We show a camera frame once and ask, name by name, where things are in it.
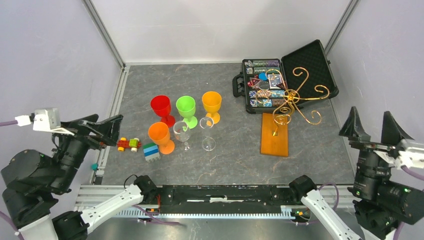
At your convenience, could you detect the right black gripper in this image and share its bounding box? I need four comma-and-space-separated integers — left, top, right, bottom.
338, 103, 417, 198

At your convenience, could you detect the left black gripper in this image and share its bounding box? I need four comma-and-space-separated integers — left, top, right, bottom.
53, 112, 126, 190

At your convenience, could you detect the orange wine glass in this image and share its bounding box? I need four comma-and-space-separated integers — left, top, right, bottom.
147, 122, 175, 155

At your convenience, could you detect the red wine glass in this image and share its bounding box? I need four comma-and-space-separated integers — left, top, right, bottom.
150, 95, 176, 128

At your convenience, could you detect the clear wine glass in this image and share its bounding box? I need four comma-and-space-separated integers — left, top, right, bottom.
199, 116, 216, 152
172, 120, 191, 151

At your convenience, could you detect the green wine glass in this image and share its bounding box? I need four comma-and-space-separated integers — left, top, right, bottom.
176, 95, 198, 129

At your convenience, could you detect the yellow wine glass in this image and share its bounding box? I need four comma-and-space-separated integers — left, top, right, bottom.
201, 91, 222, 124

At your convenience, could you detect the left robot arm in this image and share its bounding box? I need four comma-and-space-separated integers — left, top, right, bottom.
1, 113, 158, 240

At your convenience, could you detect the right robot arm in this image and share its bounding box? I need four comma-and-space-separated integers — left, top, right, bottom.
339, 107, 424, 240

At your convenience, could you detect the orange wooden rack base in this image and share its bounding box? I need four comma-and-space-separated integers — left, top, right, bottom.
260, 113, 289, 157

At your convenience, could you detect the small teal object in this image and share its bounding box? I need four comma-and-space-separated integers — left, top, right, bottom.
90, 163, 98, 172

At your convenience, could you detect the red toy car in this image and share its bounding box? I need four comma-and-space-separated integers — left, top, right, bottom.
117, 137, 142, 153

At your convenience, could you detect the green blue toy block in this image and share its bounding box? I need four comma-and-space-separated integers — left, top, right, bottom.
142, 142, 161, 162

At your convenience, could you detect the black poker chip case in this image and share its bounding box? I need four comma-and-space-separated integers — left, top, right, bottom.
232, 39, 339, 114

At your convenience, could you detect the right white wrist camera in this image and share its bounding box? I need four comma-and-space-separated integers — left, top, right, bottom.
374, 138, 424, 170

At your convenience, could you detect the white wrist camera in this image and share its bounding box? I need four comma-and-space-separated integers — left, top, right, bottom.
14, 107, 75, 136
374, 138, 424, 170

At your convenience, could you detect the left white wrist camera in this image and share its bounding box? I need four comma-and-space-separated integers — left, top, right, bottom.
14, 107, 75, 136

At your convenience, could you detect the gold wire glass rack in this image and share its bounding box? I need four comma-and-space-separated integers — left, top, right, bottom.
271, 66, 330, 137

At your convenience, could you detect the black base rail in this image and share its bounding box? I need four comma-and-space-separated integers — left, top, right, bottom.
142, 184, 302, 214

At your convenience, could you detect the white cable duct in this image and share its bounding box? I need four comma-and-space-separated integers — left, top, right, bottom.
130, 206, 296, 220

